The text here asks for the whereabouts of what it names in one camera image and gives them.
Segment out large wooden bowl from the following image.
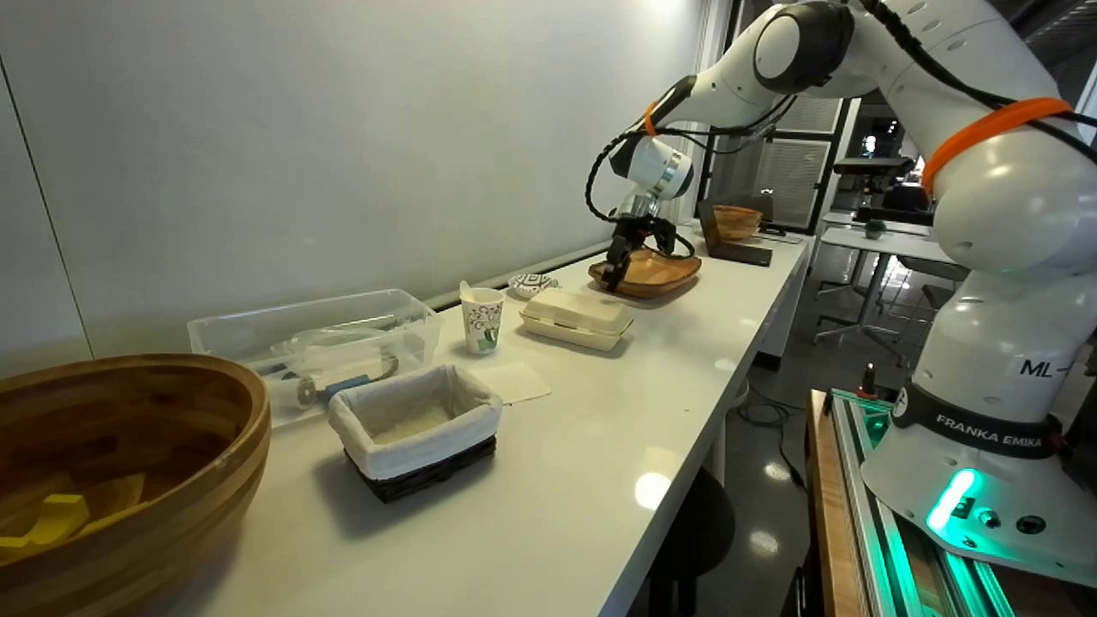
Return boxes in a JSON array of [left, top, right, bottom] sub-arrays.
[[0, 350, 275, 617]]

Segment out clear square plastic sheet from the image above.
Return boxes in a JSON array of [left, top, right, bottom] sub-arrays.
[[469, 359, 556, 413]]

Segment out small white patterned dish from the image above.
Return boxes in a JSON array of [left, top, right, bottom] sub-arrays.
[[503, 270, 563, 307]]

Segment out square wooden tray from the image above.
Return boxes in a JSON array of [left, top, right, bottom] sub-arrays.
[[585, 244, 707, 307]]

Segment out small wooden box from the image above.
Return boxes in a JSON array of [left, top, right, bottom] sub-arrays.
[[698, 204, 777, 270]]

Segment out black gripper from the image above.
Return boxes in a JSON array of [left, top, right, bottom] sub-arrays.
[[601, 205, 698, 293]]

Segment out background white table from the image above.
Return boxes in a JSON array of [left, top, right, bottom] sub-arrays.
[[817, 208, 972, 285]]

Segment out black basket with white liner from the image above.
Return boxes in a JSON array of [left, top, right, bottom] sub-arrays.
[[324, 359, 503, 504]]

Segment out yellow object in bowl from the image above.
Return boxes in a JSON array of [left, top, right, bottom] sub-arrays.
[[0, 469, 148, 565]]

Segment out wooden mounting frame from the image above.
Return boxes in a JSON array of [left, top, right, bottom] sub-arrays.
[[804, 384, 1020, 617]]

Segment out transparent plastic bowl container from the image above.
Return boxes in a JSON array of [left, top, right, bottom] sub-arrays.
[[185, 285, 441, 430]]

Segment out beige clamshell lunch pack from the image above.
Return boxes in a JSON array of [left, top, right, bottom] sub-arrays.
[[516, 285, 638, 355]]

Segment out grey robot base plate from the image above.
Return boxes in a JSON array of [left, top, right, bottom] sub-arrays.
[[857, 426, 1097, 592]]

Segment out patterned paper cup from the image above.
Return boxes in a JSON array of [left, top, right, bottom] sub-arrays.
[[454, 280, 508, 359]]

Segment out black stool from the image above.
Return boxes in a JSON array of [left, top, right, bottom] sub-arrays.
[[633, 464, 741, 617]]

